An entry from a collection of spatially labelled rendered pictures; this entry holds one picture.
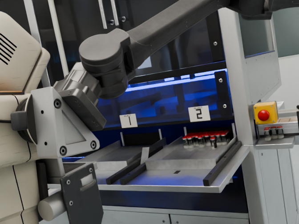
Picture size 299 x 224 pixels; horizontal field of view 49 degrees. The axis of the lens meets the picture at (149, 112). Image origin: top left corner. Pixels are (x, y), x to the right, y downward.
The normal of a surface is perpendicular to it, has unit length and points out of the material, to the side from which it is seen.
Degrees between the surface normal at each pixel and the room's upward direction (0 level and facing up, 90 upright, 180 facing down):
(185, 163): 90
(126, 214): 90
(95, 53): 42
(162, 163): 90
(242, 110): 90
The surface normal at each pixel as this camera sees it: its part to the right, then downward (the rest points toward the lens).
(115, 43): -0.09, -0.65
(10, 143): 0.85, -0.09
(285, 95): -0.47, 0.19
